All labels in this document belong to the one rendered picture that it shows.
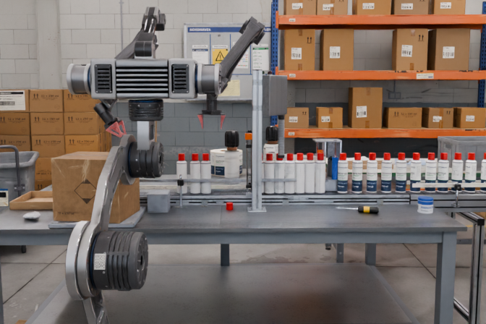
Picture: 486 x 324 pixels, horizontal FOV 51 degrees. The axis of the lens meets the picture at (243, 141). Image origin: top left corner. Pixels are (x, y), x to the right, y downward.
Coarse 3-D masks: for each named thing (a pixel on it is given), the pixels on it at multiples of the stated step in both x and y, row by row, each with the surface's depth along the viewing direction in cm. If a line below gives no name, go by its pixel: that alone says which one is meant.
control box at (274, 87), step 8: (264, 80) 237; (272, 80) 237; (280, 80) 243; (264, 88) 237; (272, 88) 237; (280, 88) 244; (264, 96) 238; (272, 96) 238; (280, 96) 244; (264, 104) 238; (272, 104) 238; (280, 104) 244; (264, 112) 238; (272, 112) 239; (280, 112) 245
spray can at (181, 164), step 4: (180, 156) 255; (184, 156) 256; (180, 160) 255; (176, 164) 256; (180, 164) 254; (184, 164) 255; (176, 168) 256; (180, 168) 255; (184, 168) 255; (176, 172) 257; (180, 172) 255; (184, 172) 256; (176, 176) 257; (184, 176) 256; (184, 184) 256; (184, 188) 256; (184, 192) 257
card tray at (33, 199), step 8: (32, 192) 270; (40, 192) 270; (48, 192) 270; (16, 200) 251; (24, 200) 261; (32, 200) 263; (40, 200) 263; (48, 200) 263; (16, 208) 245; (24, 208) 245; (32, 208) 245; (40, 208) 245; (48, 208) 245
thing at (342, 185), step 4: (340, 156) 258; (344, 156) 257; (340, 160) 258; (344, 160) 257; (340, 164) 257; (344, 164) 256; (340, 168) 257; (344, 168) 256; (340, 172) 257; (344, 172) 256; (340, 176) 257; (344, 176) 257; (340, 180) 257; (344, 180) 257; (340, 184) 258; (344, 184) 257; (340, 188) 258; (344, 188) 257; (340, 192) 258; (344, 192) 258
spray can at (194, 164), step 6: (192, 156) 255; (192, 162) 255; (198, 162) 255; (192, 168) 255; (198, 168) 255; (192, 174) 255; (198, 174) 256; (192, 186) 256; (198, 186) 256; (192, 192) 256; (198, 192) 257
